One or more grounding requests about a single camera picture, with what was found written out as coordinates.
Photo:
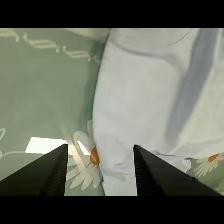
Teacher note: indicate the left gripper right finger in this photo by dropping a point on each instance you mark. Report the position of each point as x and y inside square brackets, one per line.
[160, 178]

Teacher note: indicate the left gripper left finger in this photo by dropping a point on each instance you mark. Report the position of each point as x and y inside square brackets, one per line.
[43, 176]

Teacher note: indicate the light blue shirt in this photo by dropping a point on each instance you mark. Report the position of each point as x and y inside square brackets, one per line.
[143, 96]

